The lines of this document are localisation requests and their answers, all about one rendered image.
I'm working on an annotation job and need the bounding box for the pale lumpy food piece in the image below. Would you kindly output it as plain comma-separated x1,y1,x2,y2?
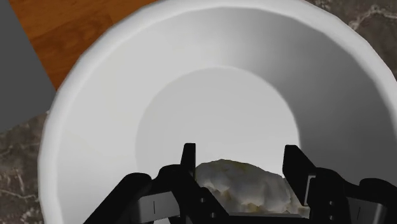
194,158,311,218

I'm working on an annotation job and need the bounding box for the white bowl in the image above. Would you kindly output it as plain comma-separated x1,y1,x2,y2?
38,0,397,224

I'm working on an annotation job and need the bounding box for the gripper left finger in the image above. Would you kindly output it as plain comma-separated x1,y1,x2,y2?
83,143,230,224

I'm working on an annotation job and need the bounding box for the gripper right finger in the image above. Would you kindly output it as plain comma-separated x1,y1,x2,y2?
282,144,397,224

